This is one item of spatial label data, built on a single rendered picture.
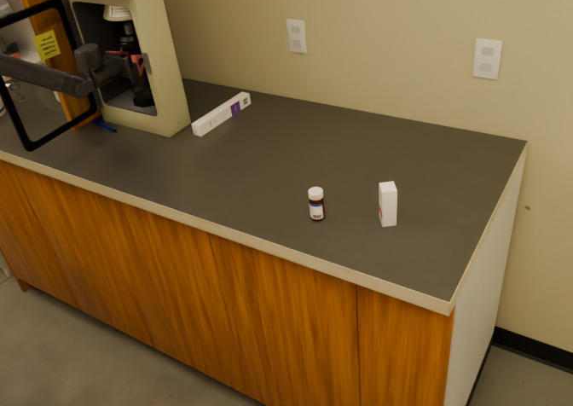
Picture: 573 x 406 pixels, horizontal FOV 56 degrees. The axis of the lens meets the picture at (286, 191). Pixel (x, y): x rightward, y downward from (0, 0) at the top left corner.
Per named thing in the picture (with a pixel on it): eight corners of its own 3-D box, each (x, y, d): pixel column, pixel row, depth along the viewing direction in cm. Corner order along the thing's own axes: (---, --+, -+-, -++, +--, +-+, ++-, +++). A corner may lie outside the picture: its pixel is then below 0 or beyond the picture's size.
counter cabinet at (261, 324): (121, 213, 310) (69, 64, 258) (490, 348, 212) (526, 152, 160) (22, 291, 266) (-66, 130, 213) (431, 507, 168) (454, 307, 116)
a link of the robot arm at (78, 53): (65, 89, 166) (78, 97, 161) (52, 54, 159) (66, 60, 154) (99, 75, 173) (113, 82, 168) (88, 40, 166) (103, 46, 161)
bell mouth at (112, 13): (131, 1, 182) (127, -16, 179) (170, 5, 174) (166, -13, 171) (91, 18, 171) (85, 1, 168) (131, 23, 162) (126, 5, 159)
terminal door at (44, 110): (98, 111, 192) (60, -5, 168) (27, 154, 171) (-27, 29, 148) (97, 110, 192) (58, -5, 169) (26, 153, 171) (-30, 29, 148)
